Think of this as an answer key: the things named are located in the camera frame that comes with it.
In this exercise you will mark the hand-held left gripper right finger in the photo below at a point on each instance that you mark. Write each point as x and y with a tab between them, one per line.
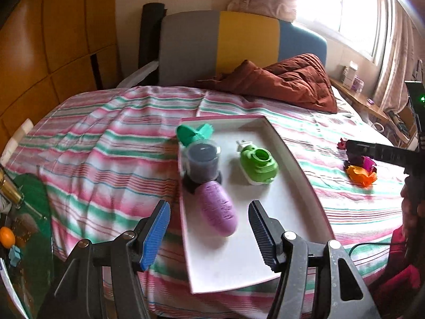
262	236

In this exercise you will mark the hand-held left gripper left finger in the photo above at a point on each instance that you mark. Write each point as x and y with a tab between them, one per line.
151	239

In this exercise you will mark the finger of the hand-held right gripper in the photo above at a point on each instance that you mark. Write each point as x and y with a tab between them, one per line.
375	151

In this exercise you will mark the magenta toy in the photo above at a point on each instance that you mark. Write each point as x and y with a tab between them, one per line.
368	165

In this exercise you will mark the orange toy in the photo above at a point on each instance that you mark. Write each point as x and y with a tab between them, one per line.
360	175

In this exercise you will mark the white tray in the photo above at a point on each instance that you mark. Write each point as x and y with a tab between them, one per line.
225	259

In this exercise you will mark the purple egg toy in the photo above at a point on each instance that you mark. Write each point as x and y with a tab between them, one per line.
217	209

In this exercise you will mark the lime green toy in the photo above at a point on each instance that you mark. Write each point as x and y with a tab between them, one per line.
259	167

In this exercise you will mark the green spool toy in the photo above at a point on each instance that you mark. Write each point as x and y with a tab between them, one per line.
191	133

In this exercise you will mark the person's right hand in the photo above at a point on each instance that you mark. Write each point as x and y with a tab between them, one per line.
407	206

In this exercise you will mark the wooden desk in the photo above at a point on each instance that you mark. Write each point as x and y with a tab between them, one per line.
365	101

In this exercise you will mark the pink patterned curtain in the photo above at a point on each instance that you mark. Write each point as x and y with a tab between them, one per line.
395	56

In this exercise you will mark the purple box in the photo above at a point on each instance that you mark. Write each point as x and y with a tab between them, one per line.
358	84

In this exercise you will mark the white pillow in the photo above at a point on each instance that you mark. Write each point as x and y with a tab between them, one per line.
338	98

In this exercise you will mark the white box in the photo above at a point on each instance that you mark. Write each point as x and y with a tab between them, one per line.
350	74

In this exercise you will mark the striped bed sheet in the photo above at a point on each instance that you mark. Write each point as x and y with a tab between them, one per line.
99	159

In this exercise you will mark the brown quilt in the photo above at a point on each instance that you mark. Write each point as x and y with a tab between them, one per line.
292	83

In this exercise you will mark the green glass table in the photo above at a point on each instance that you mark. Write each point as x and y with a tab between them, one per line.
36	239

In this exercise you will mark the large bright window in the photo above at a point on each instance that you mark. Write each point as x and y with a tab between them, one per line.
338	6

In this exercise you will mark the red cloth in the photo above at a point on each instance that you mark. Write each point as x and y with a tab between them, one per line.
398	279

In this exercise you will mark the orange ball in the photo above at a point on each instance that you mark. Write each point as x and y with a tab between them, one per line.
6	237

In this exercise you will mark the golden bottle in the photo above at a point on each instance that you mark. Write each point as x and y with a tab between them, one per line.
10	191

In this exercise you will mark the white cloth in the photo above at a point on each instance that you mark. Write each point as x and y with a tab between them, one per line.
139	74

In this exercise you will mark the grey yellow blue headboard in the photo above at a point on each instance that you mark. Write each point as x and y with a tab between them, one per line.
245	40

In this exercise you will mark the black rolled mat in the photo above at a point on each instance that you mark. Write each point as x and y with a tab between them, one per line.
149	40

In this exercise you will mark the wooden wardrobe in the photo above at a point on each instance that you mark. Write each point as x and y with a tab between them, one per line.
49	40

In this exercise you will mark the white bed rail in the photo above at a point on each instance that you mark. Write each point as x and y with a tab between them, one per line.
20	131

